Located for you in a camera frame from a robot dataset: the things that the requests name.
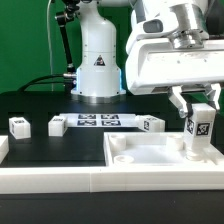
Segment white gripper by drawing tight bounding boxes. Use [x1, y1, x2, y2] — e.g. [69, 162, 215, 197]
[126, 0, 224, 118]

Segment white square table top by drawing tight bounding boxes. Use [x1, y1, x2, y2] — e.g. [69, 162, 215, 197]
[104, 132, 224, 166]

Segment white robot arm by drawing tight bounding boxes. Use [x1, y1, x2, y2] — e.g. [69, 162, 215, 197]
[73, 0, 224, 117]

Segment white marker base plate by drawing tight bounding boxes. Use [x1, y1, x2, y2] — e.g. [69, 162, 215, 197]
[61, 113, 137, 127]

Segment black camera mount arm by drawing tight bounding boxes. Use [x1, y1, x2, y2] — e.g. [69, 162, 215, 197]
[55, 0, 80, 93]

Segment black cable bundle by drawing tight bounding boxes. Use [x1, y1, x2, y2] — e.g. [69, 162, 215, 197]
[17, 73, 77, 93]

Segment thin white cable left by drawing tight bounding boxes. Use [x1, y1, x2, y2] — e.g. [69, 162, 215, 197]
[46, 0, 56, 92]

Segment white U-shaped obstacle wall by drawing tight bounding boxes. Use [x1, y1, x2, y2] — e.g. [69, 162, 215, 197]
[0, 133, 224, 195]

